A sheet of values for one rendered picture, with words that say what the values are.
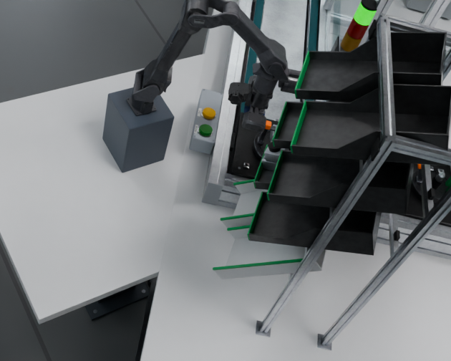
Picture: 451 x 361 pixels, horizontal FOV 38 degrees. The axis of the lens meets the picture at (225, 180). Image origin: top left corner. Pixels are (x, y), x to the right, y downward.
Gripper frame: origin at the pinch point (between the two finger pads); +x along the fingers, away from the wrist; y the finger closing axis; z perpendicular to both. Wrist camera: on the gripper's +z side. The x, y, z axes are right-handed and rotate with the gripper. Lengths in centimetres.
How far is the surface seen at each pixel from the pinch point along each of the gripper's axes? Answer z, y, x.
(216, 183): 4.8, 15.9, 14.0
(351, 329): -40, 47, 22
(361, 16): -20.4, -17.1, -29.3
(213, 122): 8.8, -5.9, 13.5
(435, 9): -63, -78, 2
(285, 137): -3.4, 29.9, -26.7
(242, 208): -2.4, 26.3, 8.5
